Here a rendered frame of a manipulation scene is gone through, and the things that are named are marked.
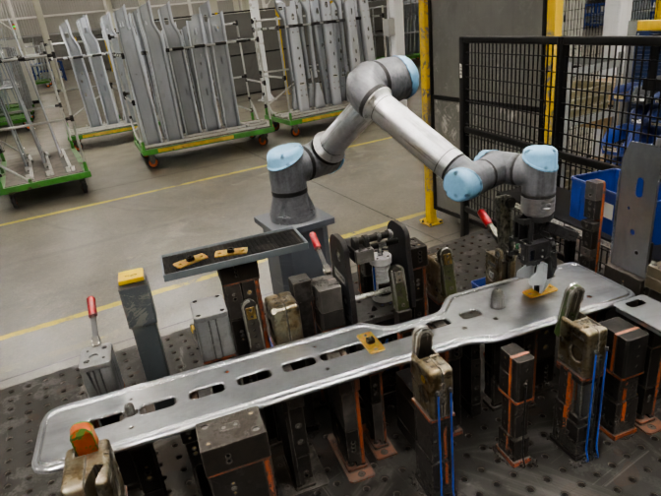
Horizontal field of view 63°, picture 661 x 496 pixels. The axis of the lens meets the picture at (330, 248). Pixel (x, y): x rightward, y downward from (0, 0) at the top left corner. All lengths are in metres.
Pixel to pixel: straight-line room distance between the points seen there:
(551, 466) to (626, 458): 0.18
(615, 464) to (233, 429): 0.87
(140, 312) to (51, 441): 0.38
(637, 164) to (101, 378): 1.35
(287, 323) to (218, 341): 0.16
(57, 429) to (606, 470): 1.18
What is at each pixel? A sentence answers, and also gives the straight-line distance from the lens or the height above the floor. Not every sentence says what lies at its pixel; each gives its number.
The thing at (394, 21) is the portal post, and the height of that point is 1.52.
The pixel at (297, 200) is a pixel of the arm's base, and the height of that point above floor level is 1.17.
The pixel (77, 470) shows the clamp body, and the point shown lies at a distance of 1.04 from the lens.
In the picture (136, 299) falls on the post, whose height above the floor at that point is 1.11.
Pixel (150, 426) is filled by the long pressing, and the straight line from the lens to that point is 1.17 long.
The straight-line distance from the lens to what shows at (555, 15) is 3.42.
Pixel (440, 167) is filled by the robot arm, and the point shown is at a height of 1.35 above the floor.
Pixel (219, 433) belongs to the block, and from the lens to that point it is 1.05.
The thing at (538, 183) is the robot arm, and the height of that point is 1.30.
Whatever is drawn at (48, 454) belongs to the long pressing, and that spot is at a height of 1.00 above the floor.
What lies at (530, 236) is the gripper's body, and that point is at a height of 1.17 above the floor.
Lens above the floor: 1.70
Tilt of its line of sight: 23 degrees down
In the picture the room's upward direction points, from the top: 6 degrees counter-clockwise
